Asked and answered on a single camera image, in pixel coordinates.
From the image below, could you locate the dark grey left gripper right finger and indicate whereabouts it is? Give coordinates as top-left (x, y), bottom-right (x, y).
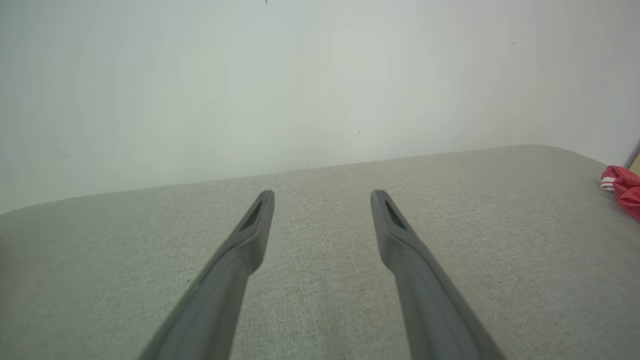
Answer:
top-left (370, 189), bottom-right (506, 360)

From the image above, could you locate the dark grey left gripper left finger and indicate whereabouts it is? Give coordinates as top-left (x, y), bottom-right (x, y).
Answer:
top-left (137, 190), bottom-right (276, 360)

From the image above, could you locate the red basketball jersey number 23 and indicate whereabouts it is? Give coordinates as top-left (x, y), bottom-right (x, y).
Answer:
top-left (600, 165), bottom-right (640, 223)

